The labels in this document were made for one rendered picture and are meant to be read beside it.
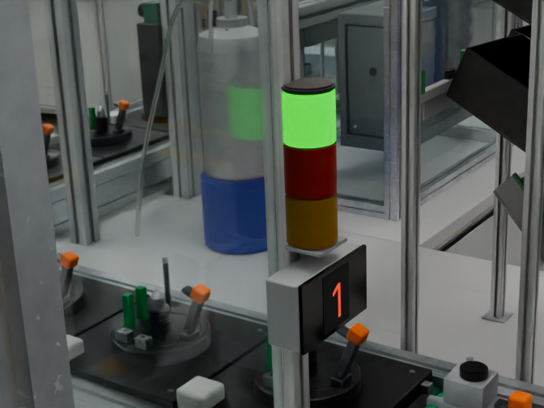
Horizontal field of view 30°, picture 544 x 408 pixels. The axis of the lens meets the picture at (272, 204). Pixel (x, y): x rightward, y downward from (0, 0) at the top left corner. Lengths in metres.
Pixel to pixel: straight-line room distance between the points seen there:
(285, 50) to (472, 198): 1.44
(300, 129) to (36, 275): 0.71
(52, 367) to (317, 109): 0.70
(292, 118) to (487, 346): 0.82
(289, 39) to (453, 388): 0.41
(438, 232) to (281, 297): 1.20
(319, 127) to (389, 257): 1.09
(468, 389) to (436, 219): 1.13
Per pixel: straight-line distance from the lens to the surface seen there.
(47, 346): 0.24
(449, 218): 2.21
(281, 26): 0.93
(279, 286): 0.95
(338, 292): 1.00
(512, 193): 1.35
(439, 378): 1.37
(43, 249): 0.23
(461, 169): 2.46
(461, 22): 2.34
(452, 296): 1.84
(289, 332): 0.96
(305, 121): 0.92
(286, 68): 0.94
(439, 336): 1.69
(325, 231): 0.96
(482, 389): 1.09
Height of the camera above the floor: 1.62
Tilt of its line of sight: 19 degrees down
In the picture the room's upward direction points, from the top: 2 degrees counter-clockwise
